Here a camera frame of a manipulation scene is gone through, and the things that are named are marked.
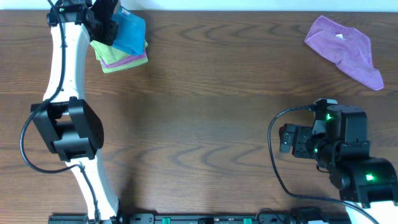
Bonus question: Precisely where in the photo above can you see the blue microfibre cloth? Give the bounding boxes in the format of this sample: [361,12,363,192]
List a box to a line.
[111,6,146,55]

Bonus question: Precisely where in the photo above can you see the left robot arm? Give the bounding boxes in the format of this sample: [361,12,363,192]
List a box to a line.
[20,0,126,223]

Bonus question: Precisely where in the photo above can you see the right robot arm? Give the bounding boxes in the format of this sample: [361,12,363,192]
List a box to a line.
[279,99,397,223]

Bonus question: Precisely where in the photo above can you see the top green folded cloth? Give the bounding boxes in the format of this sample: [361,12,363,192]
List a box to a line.
[90,40,146,64]

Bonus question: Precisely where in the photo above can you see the green folded cloth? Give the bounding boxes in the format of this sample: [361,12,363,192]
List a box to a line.
[90,40,146,64]
[100,58,149,73]

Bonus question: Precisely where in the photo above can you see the purple folded cloth in stack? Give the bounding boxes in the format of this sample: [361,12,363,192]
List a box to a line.
[100,52,147,68]

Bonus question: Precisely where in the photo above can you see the bottom green folded cloth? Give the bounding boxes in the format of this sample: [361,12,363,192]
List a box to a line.
[100,58,149,73]

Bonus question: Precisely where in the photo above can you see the purple crumpled cloth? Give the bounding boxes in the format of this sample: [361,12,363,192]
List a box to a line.
[304,16,384,91]

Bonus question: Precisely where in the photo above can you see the right black cable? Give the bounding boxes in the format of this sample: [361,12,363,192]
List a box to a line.
[256,105,380,224]

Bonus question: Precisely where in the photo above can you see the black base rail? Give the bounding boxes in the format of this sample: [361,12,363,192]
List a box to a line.
[47,213,351,224]

